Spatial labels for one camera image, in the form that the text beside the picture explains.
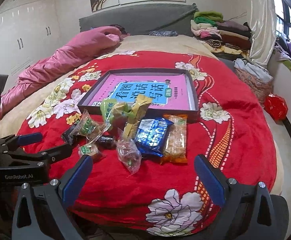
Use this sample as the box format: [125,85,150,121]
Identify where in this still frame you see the black green snack packet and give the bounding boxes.
[61,124,81,146]

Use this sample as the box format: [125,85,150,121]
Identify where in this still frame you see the round green label cookie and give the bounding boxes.
[78,144,104,161]

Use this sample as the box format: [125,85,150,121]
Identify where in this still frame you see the green label pastry packet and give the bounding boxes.
[70,109,111,144]

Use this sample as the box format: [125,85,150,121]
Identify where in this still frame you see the snickers bar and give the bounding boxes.
[96,135,116,150]

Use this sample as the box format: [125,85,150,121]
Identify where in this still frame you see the clear red candy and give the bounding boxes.
[116,129,142,175]

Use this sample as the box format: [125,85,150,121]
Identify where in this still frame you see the orange cracker packet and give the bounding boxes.
[161,114,187,164]

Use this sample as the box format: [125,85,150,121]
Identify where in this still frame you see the blue biscuit packet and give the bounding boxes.
[134,118,173,158]

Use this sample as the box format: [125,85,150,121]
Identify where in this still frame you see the yellow wafer bar packet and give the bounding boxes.
[123,94,152,139]

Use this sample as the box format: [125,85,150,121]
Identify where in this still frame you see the green milk candy bag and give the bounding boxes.
[100,99,135,130]

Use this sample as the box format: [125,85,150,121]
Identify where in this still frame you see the red floral blanket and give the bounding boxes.
[18,51,277,237]

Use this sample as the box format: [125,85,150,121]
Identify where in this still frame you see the white wardrobe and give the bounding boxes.
[0,0,60,91]

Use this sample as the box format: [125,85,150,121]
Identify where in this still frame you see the red plastic bag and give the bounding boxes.
[264,94,288,121]

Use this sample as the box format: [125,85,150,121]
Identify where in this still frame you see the pink quilt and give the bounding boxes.
[0,26,122,120]

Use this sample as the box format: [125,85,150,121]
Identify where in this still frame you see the floral fabric basket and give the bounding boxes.
[234,59,273,106]

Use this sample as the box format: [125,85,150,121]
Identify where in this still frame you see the pink and blue workbook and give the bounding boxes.
[89,74,190,110]

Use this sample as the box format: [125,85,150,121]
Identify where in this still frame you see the dark shallow cardboard tray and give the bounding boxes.
[78,68,199,122]

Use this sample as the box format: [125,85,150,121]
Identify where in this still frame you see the grey headboard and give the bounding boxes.
[79,3,197,36]

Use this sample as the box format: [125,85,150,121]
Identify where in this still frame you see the clothes on window sill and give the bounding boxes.
[273,36,291,72]

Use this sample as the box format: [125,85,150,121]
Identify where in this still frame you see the dark patterned pillow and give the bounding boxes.
[149,30,178,37]

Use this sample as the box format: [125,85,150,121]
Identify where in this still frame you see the stack of folded clothes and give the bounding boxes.
[190,11,252,60]

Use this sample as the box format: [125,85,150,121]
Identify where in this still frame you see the cream satin curtain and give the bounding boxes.
[249,0,277,68]

